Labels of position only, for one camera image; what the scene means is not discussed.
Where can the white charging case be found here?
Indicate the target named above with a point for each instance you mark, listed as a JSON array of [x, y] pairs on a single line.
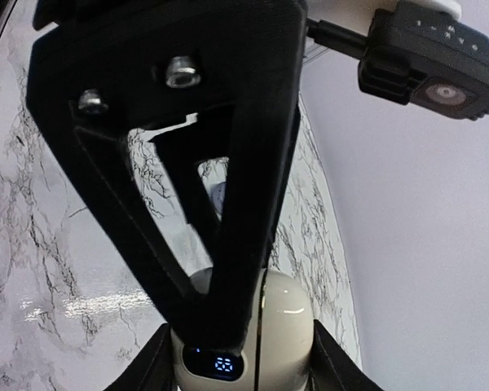
[[276, 351]]

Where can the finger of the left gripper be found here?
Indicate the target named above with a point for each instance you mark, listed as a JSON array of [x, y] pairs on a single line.
[[181, 151], [221, 86]]

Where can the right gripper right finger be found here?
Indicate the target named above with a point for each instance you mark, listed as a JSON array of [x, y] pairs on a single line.
[[332, 368]]

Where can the purple earbud charging case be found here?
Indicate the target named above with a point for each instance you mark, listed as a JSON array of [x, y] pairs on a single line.
[[217, 197]]

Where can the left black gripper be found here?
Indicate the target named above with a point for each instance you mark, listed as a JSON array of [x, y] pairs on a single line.
[[172, 23]]

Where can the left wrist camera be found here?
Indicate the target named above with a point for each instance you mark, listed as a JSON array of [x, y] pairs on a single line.
[[425, 57]]

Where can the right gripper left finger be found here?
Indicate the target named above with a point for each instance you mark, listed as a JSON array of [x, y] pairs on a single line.
[[152, 368]]

